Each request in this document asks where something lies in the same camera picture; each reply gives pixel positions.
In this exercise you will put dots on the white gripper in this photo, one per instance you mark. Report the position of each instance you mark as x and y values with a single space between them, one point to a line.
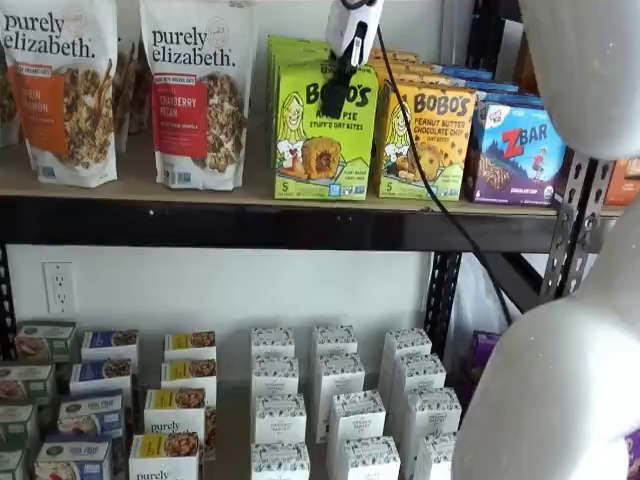
345 27

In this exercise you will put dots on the green Bobo's apple pie box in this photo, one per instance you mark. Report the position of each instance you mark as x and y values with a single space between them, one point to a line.
292 57
295 42
320 175

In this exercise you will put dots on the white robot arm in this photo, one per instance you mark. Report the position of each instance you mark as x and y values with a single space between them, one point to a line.
550 390

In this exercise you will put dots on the yellow Bobo's peanut butter box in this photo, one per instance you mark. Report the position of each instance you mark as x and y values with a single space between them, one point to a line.
395 55
440 165
410 72

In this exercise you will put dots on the blue Zbar snack box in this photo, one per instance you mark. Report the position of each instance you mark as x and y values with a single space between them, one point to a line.
505 97
465 73
515 165

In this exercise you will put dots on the wooden shelf board with bags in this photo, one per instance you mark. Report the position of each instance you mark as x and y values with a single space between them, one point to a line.
135 170

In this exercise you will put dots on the white floral print box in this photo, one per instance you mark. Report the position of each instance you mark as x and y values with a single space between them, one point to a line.
370 457
275 377
407 345
434 457
272 342
280 417
417 377
340 380
335 340
280 460
356 420
432 415

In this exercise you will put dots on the yellow purely elizabeth box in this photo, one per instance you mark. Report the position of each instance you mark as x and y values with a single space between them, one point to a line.
175 410
165 457
189 375
190 345

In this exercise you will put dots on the orange snack box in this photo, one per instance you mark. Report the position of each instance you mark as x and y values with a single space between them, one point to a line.
622 185

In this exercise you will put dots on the small blue granola box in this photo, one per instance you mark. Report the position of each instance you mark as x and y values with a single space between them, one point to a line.
72 457
110 345
100 377
90 415

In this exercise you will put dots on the small green granola box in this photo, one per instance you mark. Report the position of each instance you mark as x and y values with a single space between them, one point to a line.
10 465
17 422
45 340
25 382

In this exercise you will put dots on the granola bag red label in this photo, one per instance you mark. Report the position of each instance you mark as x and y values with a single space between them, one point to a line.
200 140

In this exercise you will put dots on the yellow brown packages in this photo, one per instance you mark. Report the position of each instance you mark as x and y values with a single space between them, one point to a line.
525 70

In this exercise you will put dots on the white granola bag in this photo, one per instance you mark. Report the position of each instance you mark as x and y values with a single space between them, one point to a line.
127 90
6 100

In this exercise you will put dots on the white plastic bag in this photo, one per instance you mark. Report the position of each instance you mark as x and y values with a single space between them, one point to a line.
475 300

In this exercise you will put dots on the granola bag orange label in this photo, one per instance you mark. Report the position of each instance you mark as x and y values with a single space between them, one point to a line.
60 125

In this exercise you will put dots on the purple snack package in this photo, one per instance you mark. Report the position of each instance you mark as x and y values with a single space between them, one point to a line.
633 455
480 355

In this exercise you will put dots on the black metal shelf frame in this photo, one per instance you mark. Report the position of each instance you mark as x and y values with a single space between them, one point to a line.
250 225

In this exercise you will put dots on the grey perforated rack post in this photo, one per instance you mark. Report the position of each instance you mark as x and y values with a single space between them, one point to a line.
575 225

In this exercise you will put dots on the white wall outlet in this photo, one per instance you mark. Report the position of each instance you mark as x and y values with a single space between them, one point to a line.
59 287

